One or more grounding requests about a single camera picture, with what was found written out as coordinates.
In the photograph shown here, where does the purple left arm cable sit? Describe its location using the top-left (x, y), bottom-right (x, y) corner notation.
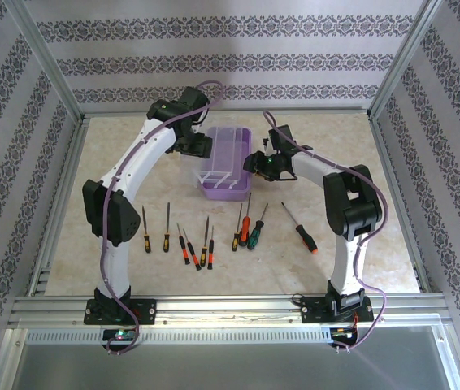
top-left (98, 80), bottom-right (227, 357)

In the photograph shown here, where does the grey metal sheet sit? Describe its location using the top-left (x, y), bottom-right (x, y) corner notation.
top-left (2, 324), bottom-right (458, 390)

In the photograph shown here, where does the aluminium front frame rail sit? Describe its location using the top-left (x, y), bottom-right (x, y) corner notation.
top-left (8, 295), bottom-right (449, 327)

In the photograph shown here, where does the aluminium rear frame rail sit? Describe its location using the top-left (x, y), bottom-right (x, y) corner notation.
top-left (80, 107), bottom-right (373, 119)

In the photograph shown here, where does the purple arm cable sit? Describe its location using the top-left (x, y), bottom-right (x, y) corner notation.
top-left (98, 80), bottom-right (227, 357)
top-left (262, 109), bottom-right (390, 354)

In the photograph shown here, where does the orange black handle screwdriver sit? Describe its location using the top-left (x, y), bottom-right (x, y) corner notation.
top-left (238, 192), bottom-right (253, 248)

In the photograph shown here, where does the long black orange screwdriver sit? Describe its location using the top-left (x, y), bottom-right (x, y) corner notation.
top-left (280, 201), bottom-right (318, 255)

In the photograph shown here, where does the aluminium frame post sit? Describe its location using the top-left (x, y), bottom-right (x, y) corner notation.
top-left (369, 0), bottom-right (453, 119)
top-left (8, 0), bottom-right (85, 121)

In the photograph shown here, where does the purple plastic toolbox base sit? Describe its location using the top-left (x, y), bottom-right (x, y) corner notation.
top-left (197, 126), bottom-right (254, 203)

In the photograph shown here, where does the aluminium side frame rail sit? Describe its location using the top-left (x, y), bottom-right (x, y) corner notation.
top-left (370, 115), bottom-right (433, 293)
top-left (26, 115), bottom-right (91, 297)

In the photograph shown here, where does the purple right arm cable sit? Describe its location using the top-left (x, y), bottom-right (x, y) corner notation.
top-left (262, 109), bottom-right (390, 354)

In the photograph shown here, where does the white slotted cable duct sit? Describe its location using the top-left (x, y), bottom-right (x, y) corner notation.
top-left (24, 327), bottom-right (333, 345)

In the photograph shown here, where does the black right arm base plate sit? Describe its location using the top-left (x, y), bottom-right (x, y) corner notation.
top-left (300, 295), bottom-right (374, 325)

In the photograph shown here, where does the green black handle screwdriver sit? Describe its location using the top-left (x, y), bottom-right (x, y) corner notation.
top-left (247, 201), bottom-right (270, 250)

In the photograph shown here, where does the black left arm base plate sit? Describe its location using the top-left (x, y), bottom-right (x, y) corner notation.
top-left (85, 298), bottom-right (158, 326)

